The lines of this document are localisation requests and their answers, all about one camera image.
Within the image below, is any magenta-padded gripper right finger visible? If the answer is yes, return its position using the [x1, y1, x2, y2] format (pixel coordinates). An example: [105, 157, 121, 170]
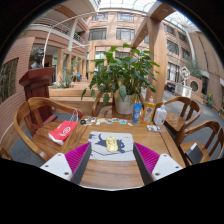
[133, 142, 184, 186]

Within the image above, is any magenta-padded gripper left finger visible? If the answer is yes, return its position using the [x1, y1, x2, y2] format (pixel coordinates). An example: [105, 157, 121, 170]
[39, 142, 93, 185]

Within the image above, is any yellow computer mouse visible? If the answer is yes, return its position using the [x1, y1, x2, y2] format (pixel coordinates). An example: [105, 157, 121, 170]
[105, 135, 120, 154]

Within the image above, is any clear plastic packet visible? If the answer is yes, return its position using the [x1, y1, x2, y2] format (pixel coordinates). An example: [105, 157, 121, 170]
[145, 124, 163, 132]

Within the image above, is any red paper bag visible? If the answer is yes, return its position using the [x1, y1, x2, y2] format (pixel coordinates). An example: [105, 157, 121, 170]
[48, 109, 80, 146]

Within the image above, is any white pump bottle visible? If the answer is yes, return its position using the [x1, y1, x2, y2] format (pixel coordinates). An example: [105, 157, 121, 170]
[152, 101, 168, 127]

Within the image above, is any yellow dish soap bottle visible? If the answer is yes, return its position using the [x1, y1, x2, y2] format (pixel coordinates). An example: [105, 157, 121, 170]
[139, 95, 157, 126]

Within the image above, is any black notebook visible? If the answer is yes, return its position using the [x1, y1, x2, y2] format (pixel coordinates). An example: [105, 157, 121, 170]
[184, 142, 204, 165]

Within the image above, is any blue squeeze tube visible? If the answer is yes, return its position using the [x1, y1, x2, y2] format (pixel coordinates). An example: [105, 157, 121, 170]
[132, 102, 143, 125]

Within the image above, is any wooden armchair with black notebook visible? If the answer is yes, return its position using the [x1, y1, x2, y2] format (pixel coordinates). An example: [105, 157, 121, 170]
[174, 119, 224, 168]

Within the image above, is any wooden planter box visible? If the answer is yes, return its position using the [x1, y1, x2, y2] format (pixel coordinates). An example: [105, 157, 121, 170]
[48, 86, 114, 105]

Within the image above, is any spiky green plant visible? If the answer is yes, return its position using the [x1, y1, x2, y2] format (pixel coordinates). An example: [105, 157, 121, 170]
[54, 74, 76, 90]

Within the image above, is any white outdoor sculpture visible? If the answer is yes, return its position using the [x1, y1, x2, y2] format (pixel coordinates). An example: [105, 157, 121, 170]
[175, 65, 193, 98]

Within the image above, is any yellow flowering plant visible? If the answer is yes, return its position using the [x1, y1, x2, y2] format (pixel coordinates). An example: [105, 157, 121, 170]
[204, 92, 215, 108]

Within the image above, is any dark red wooden podium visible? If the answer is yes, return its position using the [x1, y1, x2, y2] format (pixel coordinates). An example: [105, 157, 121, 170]
[18, 67, 58, 127]

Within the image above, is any green potted plant white pot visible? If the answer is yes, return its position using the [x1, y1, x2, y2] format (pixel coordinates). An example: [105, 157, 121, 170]
[80, 43, 161, 116]

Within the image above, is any dark bust statue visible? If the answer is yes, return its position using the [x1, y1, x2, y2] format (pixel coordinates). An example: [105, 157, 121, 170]
[29, 49, 45, 70]

